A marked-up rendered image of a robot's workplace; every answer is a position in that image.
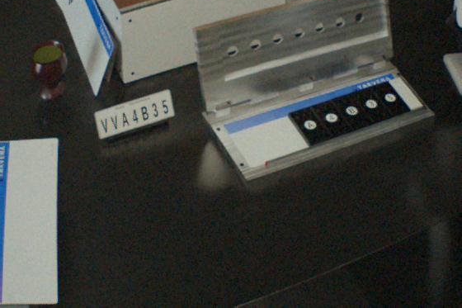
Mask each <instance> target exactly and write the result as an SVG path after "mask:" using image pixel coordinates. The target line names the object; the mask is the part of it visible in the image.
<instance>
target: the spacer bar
mask: <svg viewBox="0 0 462 308"><path fill-rule="evenodd" d="M389 82H390V84H391V85H392V86H393V87H394V89H395V90H396V91H397V92H398V94H399V95H400V96H401V98H402V99H403V100H404V101H405V102H406V103H407V104H408V106H409V108H410V109H411V111H413V110H416V109H418V108H420V107H422V104H421V103H420V102H419V101H418V99H417V98H416V97H415V96H414V95H413V92H412V91H411V90H410V89H409V88H408V87H407V86H406V84H405V82H404V81H403V80H402V79H401V78H400V77H399V78H395V79H392V80H389Z"/></svg>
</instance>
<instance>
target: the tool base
mask: <svg viewBox="0 0 462 308"><path fill-rule="evenodd" d="M390 61H391V58H383V57H382V56H379V57H376V58H374V63H371V64H365V65H362V66H359V67H357V73H354V74H350V75H347V76H345V77H344V76H342V77H340V78H335V79H333V74H331V75H328V76H326V77H322V78H318V79H315V80H313V79H312V80H311V79H310V78H307V77H306V78H302V79H300V80H299V85H297V84H296V86H295V85H294V86H290V87H287V88H283V89H280V90H278V91H279V96H278V97H273V98H271V99H268V100H265V101H261V102H257V103H254V104H251V103H250V102H251V99H249V100H246V101H243V102H238V103H235V104H233V105H231V104H228V103H227V102H223V103H220V104H217V105H215V110H213V111H204V112H202V121H203V122H204V124H205V126H206V127H207V129H208V130H209V131H210V133H211V134H212V136H213V137H214V139H215V141H216V142H217V144H218V145H219V147H220V149H221V150H222V152H223V153H224V156H225V157H226V159H228V160H229V162H230V163H231V164H232V167H233V169H234V170H235V172H236V173H237V175H238V176H239V178H240V179H241V181H242V182H243V184H244V186H245V187H246V189H247V190H248V189H250V188H251V187H255V186H258V185H261V184H263V183H266V182H271V181H274V180H276V179H279V178H283V177H286V176H289V175H291V174H292V173H296V172H299V171H302V170H305V169H307V168H312V167H314V166H317V165H320V164H322V163H326V162H327V161H329V160H331V159H335V158H338V157H341V156H343V155H346V154H350V153H353V152H356V151H357V150H360V149H364V148H367V147H370V146H371V145H376V144H378V143H380V142H383V141H386V140H389V139H392V138H394V137H397V136H399V135H403V134H405V133H407V132H409V131H411V130H416V129H417V128H420V127H423V126H426V125H428V124H431V123H433V121H434V115H435V114H434V113H433V112H432V110H430V109H429V108H428V107H427V111H425V112H422V113H420V114H417V115H415V116H411V117H409V118H407V119H404V120H402V121H398V122H396V123H393V124H391V125H389V126H385V127H382V128H380V129H378V130H373V131H370V132H368V133H365V134H363V135H358V136H357V137H354V138H351V139H349V140H344V141H342V142H339V143H336V144H334V145H330V146H328V147H325V148H322V149H318V150H315V151H313V152H309V153H307V154H304V155H302V156H299V157H297V158H294V159H289V160H286V161H284V162H281V163H277V164H274V165H271V166H269V167H267V166H266V165H265V164H263V165H260V166H257V167H255V168H250V166H249V165H248V163H247V161H246V160H245V159H244V158H243V156H242V155H241V154H240V153H239V151H238V148H237V147H236V145H235V144H234V142H233V141H232V140H231V138H230V137H229V135H228V133H226V131H225V129H224V128H223V124H226V123H229V122H232V121H237V120H240V119H243V118H246V117H249V116H254V115H256V114H257V113H259V112H263V111H268V110H270V109H273V108H277V107H281V106H284V105H286V104H290V103H292V102H297V101H300V100H304V99H306V98H309V97H313V96H317V95H319V94H321V93H324V92H329V91H332V90H334V89H337V88H344V87H346V86H349V85H352V84H355V83H359V82H361V81H365V80H367V79H370V78H377V77H379V76H381V75H384V74H387V73H392V74H393V76H394V77H395V78H399V77H400V78H403V76H402V75H401V74H400V75H397V73H399V72H398V71H397V69H396V68H395V67H394V66H393V65H392V64H391V63H390ZM403 79H404V78H403ZM218 127H219V128H220V130H216V128H218ZM240 163H243V166H242V167H240V165H239V164H240Z"/></svg>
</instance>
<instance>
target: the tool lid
mask: <svg viewBox="0 0 462 308"><path fill-rule="evenodd" d="M358 13H361V15H362V18H361V21H356V14H358ZM338 18H342V20H343V23H342V24H341V25H340V26H337V24H336V20H337V19H338ZM319 22H322V23H323V29H322V30H321V31H316V28H315V26H316V25H317V24H318V23H319ZM298 28H302V29H303V33H302V35H301V36H299V37H295V31H296V30H297V29H298ZM192 32H193V38H194V44H195V50H196V60H197V66H198V72H199V79H200V90H201V96H202V102H203V108H204V109H205V110H206V111H213V110H215V105H217V104H220V103H223V102H229V103H230V104H231V105H233V104H235V103H238V102H243V101H246V100H249V99H251V102H250V103H251V104H254V103H257V102H261V101H265V100H268V99H271V98H273V97H278V96H279V91H278V90H280V89H283V88H287V87H290V86H294V85H295V86H296V84H297V85H299V80H300V79H302V78H306V77H307V78H309V77H311V78H312V79H313V80H315V79H318V78H322V77H326V76H328V75H331V74H333V79H335V78H340V77H342V76H344V77H345V76H347V75H350V74H354V73H357V67H359V66H362V65H365V64H371V63H374V58H376V57H379V56H381V55H383V56H384V57H385V58H391V57H393V45H392V38H391V25H390V19H389V2H388V0H301V1H295V2H290V3H286V4H284V5H278V6H274V7H269V8H266V9H263V10H260V11H257V12H249V13H245V14H242V15H239V16H236V17H230V18H227V19H223V20H221V21H216V22H212V23H209V24H206V25H202V26H197V27H193V28H192ZM277 33H279V34H280V35H281V39H280V41H278V42H274V41H273V37H274V35H275V34H277ZM253 40H259V42H260V44H259V46H258V47H257V48H256V49H251V47H250V44H251V42H252V41H253ZM231 46H236V48H237V51H236V53H235V54H233V55H229V54H228V53H227V51H228V48H230V47H231Z"/></svg>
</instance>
